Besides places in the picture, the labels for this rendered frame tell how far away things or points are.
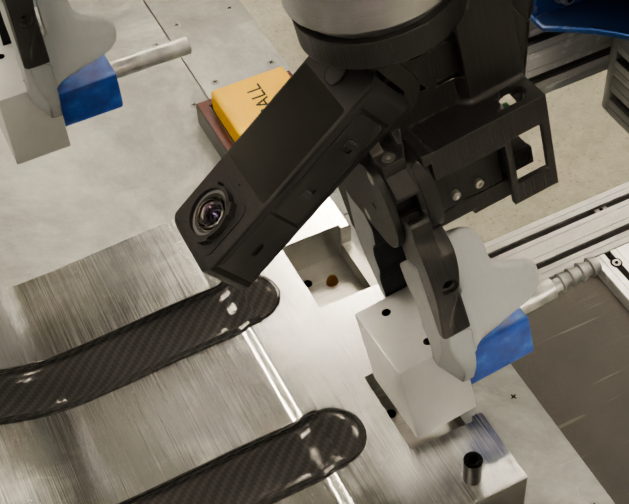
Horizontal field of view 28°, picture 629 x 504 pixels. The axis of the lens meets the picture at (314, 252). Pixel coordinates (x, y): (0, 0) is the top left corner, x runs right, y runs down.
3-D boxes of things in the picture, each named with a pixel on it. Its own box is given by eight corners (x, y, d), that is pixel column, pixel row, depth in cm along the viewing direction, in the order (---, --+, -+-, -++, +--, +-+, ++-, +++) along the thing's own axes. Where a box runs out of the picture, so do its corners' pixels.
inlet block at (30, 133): (179, 55, 86) (168, -10, 82) (207, 97, 83) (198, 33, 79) (-5, 118, 82) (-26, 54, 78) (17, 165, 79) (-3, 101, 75)
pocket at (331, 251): (350, 260, 80) (348, 220, 77) (389, 318, 76) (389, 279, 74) (285, 286, 78) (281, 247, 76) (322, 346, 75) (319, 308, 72)
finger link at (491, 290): (576, 360, 61) (529, 205, 56) (471, 418, 60) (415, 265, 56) (543, 332, 64) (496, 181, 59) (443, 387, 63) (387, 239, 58)
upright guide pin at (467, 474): (475, 466, 65) (476, 447, 64) (485, 481, 64) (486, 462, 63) (458, 474, 65) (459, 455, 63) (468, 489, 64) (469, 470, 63)
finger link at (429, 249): (486, 339, 57) (430, 178, 52) (457, 355, 57) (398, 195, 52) (440, 295, 61) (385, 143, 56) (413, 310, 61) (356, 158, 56)
